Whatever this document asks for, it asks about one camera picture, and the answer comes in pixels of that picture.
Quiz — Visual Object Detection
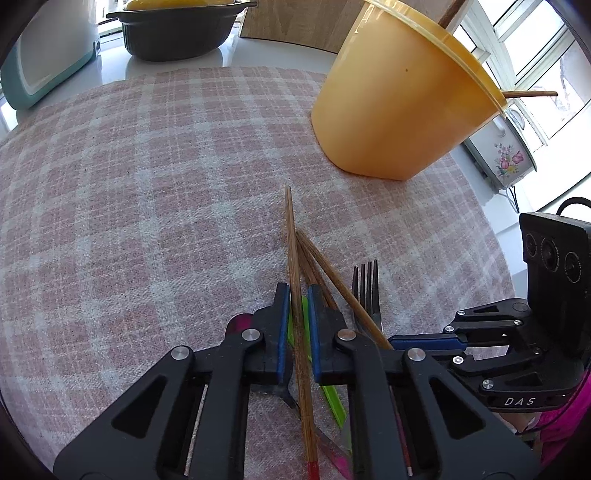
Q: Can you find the black casserole pot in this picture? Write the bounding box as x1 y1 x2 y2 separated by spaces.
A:
106 0 258 62

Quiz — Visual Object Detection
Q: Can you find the light wooden board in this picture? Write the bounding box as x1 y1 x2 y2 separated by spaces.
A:
239 0 370 54

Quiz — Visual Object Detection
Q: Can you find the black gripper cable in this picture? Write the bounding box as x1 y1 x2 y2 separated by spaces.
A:
556 197 591 219

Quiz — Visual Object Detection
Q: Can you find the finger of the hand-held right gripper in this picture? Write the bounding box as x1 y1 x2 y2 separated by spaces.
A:
388 298 532 352
443 342 546 393

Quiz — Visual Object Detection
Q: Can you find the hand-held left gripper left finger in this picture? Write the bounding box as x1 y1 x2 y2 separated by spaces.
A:
53 282 296 480

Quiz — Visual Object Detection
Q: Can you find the white floral slow cooker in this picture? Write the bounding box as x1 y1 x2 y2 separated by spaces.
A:
464 99 539 190

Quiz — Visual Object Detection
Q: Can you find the metal fork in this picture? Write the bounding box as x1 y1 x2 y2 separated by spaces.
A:
351 261 384 333

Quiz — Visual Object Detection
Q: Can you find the green plastic spoon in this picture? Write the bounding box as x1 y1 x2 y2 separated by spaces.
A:
287 296 348 429

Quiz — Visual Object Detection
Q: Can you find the pink checked tablecloth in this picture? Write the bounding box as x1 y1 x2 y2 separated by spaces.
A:
0 66 518 480

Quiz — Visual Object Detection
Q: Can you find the pink garment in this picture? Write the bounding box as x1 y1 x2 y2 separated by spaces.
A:
508 369 591 467

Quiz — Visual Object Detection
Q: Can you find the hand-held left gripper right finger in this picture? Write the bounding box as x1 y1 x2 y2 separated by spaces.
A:
307 284 541 480

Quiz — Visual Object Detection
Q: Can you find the teal and white cooker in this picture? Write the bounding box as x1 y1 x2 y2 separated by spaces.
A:
0 0 101 110

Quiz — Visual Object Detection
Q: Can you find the yellow plastic utensil container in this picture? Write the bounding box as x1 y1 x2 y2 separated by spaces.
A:
310 0 513 182

